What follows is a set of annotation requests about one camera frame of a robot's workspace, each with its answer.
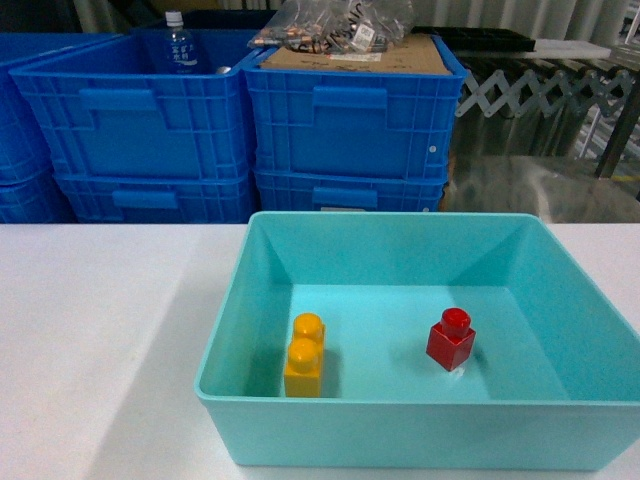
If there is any red toy block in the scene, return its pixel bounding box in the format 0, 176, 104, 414
426, 307, 476, 372

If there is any light teal plastic box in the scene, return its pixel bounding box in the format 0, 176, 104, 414
194, 212, 639, 470

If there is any yellow toy block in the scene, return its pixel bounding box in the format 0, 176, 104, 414
283, 312, 326, 398

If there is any blue crate lower right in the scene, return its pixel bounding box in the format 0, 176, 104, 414
254, 170, 447, 212

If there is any blue crate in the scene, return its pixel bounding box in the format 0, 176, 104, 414
254, 170, 447, 212
245, 37, 467, 180
54, 174, 258, 224
10, 29, 252, 181

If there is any blue crate lower left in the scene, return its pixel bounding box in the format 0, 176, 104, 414
54, 174, 258, 224

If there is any blue crate upper right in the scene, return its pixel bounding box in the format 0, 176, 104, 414
245, 37, 467, 180

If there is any brown cardboard sheet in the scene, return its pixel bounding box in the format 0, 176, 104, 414
259, 34, 451, 75

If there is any clear bag of parts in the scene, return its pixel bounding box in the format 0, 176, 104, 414
248, 1, 415, 54

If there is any clear water bottle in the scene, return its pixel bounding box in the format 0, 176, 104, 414
164, 10, 199, 75

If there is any blue crate upper left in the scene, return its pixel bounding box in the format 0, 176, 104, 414
10, 29, 252, 181

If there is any black tray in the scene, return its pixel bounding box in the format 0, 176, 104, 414
412, 26, 536, 52

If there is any white foam board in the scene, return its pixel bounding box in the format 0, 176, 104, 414
525, 39, 611, 59

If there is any blue crates far left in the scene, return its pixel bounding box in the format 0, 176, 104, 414
1, 33, 115, 224

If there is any expandable roller conveyor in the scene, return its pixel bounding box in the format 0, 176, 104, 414
454, 49, 640, 180

